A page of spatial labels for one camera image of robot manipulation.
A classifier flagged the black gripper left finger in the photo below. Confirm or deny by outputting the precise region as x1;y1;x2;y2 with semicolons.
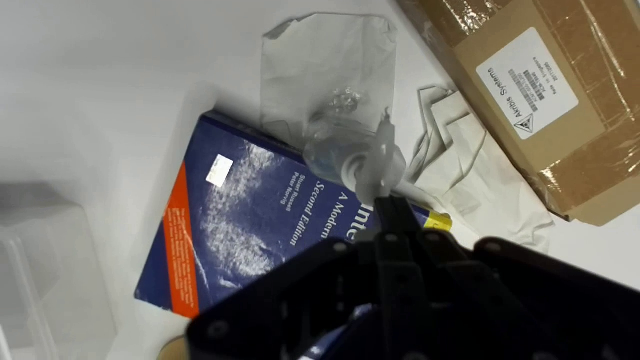
186;196;404;360

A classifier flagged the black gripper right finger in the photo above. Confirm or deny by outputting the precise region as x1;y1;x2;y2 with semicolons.
399;196;640;360

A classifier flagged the tan thermos bottle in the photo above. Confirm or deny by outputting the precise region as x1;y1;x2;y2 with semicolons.
158;332;196;360

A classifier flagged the blue textbook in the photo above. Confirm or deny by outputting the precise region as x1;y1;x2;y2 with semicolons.
132;107;456;360

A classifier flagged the clear plastic bag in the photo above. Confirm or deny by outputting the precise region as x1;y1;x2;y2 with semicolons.
403;84;558;252
258;9;401;145

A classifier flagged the brown cardboard box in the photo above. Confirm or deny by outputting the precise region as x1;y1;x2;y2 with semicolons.
397;0;640;228

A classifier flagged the clear plastic container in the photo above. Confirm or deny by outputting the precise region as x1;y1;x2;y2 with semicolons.
0;179;120;360

